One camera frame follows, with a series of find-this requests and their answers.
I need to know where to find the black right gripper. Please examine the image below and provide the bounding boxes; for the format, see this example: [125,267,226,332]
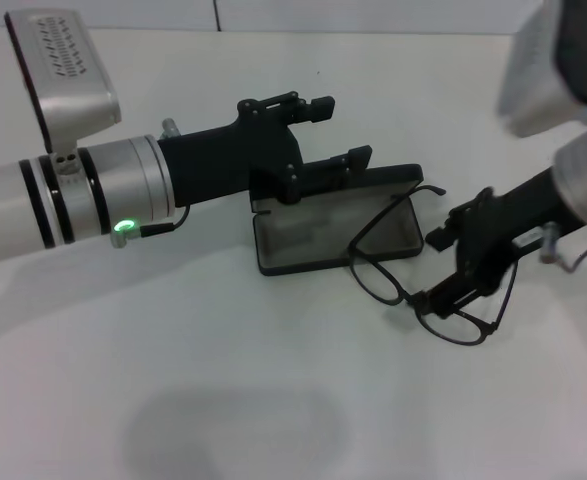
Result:
[412,166,566,320]

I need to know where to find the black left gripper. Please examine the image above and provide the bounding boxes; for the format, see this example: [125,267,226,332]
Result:
[156,91,373,210]

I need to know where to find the black framed glasses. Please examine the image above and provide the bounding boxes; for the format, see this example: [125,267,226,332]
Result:
[347,184,519,348]

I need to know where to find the black glasses case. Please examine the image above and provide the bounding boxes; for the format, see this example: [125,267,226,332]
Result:
[249,162,426,278]

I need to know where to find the dark right wrist cable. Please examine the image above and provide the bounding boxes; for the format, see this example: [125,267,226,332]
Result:
[539,223,587,275]

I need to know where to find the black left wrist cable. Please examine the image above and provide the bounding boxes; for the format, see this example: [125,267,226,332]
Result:
[109,203,191,250]

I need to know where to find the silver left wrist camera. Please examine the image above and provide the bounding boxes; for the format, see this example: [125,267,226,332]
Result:
[3,10,124,174]

